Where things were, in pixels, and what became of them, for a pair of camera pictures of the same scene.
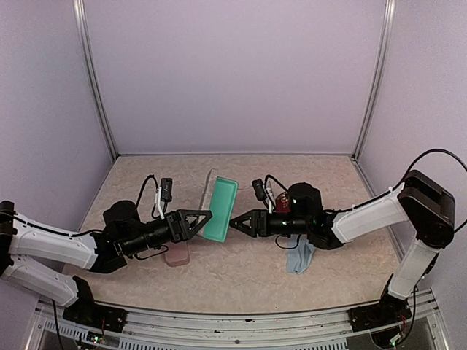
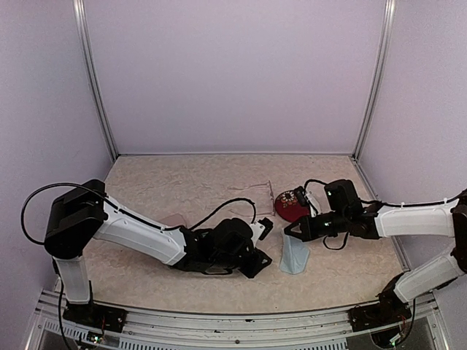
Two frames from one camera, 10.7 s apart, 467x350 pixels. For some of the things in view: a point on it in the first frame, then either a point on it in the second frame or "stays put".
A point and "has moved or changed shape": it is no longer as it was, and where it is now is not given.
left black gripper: x=179 y=227 → x=255 y=267
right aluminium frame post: x=377 y=77 stays put
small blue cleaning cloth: x=300 y=251 has moved or changed shape
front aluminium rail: x=149 y=328 stays put
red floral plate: x=283 y=203 stays put
